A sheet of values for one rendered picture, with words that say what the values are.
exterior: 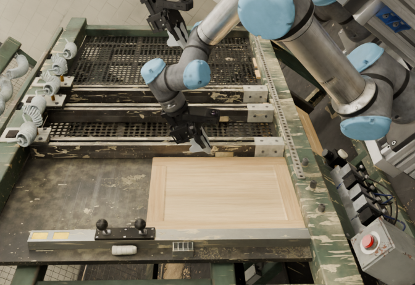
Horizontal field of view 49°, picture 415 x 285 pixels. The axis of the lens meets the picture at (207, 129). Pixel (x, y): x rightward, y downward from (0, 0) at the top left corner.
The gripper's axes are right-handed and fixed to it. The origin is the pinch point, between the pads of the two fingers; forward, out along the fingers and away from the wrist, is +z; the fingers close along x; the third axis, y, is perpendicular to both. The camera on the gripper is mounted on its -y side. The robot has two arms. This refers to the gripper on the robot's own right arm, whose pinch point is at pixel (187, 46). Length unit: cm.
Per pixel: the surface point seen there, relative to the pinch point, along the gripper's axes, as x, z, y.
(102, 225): 44, 34, 30
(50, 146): 8, 16, 78
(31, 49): -408, -16, 535
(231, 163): -19, 56, 19
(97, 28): -116, -13, 132
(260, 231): 15, 66, -3
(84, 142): 0, 22, 68
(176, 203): 12, 51, 28
